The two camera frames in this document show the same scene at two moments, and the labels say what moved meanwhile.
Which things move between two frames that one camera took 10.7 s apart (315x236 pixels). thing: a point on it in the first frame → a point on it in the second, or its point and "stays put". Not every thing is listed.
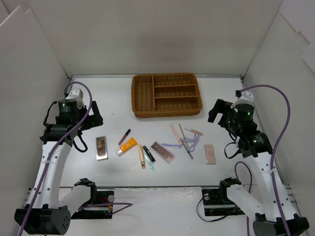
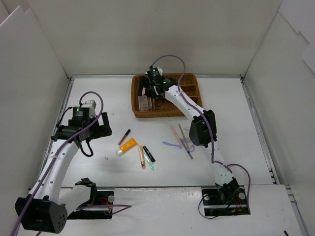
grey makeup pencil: x=186 y=148 stays put
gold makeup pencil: x=184 y=136 stays put
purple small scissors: x=194 y=140 stays put
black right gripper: x=220 y=112 → x=145 y=86
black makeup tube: x=149 y=155 stays put
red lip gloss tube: x=124 y=137 stays put
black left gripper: x=91 y=117 → x=104 y=124
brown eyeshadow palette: x=102 y=152 → x=143 y=90
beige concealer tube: x=141 y=156 stays put
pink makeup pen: x=177 y=138 stays put
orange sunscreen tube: x=124 y=148 stays put
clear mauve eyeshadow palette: x=163 y=153 → x=144 y=103
